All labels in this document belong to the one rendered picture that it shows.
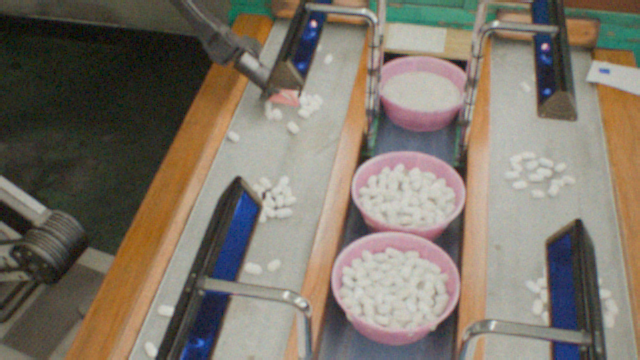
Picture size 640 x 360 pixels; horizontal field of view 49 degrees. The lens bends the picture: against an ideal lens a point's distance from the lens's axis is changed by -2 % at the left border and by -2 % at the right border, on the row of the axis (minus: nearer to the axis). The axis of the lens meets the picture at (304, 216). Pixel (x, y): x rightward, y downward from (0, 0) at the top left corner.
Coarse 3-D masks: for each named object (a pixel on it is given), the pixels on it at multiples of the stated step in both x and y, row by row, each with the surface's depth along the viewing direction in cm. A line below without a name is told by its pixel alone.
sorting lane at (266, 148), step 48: (336, 48) 217; (336, 96) 199; (240, 144) 185; (288, 144) 185; (336, 144) 185; (192, 240) 161; (288, 240) 161; (288, 288) 151; (144, 336) 143; (240, 336) 143; (288, 336) 143
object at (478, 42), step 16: (480, 0) 167; (528, 0) 164; (544, 0) 163; (480, 16) 169; (480, 32) 156; (512, 32) 154; (528, 32) 153; (544, 32) 153; (560, 32) 153; (480, 48) 158; (480, 64) 162; (464, 96) 186; (464, 112) 172; (464, 128) 175; (464, 144) 178; (464, 160) 183
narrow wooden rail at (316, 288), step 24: (360, 72) 203; (360, 96) 195; (360, 120) 187; (360, 144) 182; (336, 168) 174; (336, 192) 168; (336, 216) 163; (336, 240) 158; (312, 264) 153; (312, 288) 148; (312, 336) 140
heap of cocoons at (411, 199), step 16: (384, 176) 175; (400, 176) 175; (416, 176) 175; (432, 176) 175; (368, 192) 172; (384, 192) 171; (400, 192) 173; (416, 192) 173; (432, 192) 171; (448, 192) 172; (368, 208) 167; (384, 208) 168; (400, 208) 169; (416, 208) 169; (432, 208) 168; (448, 208) 167; (368, 224) 167; (400, 224) 165; (416, 224) 164; (432, 224) 163
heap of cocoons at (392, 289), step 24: (360, 264) 156; (384, 264) 155; (408, 264) 155; (432, 264) 155; (360, 288) 151; (384, 288) 151; (408, 288) 151; (432, 288) 151; (360, 312) 147; (384, 312) 147; (408, 312) 146; (432, 312) 147
